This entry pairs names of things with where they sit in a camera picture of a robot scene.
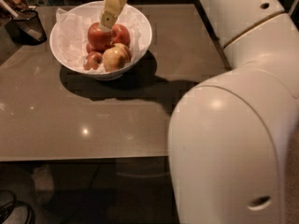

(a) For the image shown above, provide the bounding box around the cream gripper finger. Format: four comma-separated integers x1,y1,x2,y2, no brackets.
99,0,127,32

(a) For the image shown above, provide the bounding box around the large red apple top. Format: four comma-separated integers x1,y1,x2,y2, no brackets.
87,22,112,51

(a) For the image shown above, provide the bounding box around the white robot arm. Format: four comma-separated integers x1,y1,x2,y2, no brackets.
168,0,299,224

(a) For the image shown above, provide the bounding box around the red apple back right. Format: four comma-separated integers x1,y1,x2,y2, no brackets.
112,24,130,46

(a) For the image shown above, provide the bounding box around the red apple hidden middle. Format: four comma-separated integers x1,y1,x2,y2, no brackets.
86,43,94,53

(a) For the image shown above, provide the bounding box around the yellow-red apple front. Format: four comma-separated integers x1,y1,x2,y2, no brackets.
103,43,131,72

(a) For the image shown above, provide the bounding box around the white ceramic bowl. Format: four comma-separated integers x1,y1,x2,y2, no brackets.
49,1,153,81

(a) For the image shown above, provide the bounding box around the small red apple front left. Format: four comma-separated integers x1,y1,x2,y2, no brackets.
83,51,102,70

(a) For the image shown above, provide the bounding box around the white tissue paper liner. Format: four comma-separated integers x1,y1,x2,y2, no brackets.
55,3,146,75

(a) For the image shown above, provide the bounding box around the black mesh basket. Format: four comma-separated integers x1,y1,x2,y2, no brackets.
5,10,47,46

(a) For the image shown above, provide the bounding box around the black cable on floor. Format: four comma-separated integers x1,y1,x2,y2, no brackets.
0,189,36,224

